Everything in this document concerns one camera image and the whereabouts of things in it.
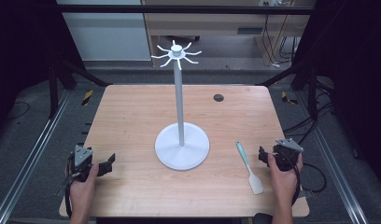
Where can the yellow black hazard tape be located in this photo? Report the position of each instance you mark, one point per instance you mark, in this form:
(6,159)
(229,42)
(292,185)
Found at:
(286,98)
(87,97)

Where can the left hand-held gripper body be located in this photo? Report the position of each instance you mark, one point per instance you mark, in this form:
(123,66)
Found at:
(82,157)

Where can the white cabinet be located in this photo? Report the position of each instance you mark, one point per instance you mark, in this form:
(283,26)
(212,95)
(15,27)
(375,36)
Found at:
(110,34)

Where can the black curtain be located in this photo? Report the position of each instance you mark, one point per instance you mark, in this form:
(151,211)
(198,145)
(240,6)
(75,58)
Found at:
(23,46)
(353,62)

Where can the black metal frame stand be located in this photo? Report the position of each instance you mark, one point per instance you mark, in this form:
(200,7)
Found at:
(312,93)
(53,93)

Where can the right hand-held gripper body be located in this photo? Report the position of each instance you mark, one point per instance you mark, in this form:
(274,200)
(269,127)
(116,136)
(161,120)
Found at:
(288,155)

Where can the white hook rack stand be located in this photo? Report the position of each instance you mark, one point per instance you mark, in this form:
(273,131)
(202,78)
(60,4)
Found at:
(180,146)

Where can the light wooden desk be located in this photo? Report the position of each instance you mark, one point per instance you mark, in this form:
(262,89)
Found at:
(210,23)

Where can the aluminium floor rail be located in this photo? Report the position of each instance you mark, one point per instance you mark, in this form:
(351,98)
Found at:
(33,155)
(335,174)

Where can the person's left hand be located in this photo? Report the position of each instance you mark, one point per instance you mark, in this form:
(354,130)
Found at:
(82,193)

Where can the black horizontal frame bar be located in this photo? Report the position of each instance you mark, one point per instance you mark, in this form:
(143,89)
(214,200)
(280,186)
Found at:
(179,9)

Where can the person's right hand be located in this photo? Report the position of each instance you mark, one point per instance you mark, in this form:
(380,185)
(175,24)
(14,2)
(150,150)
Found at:
(283,183)

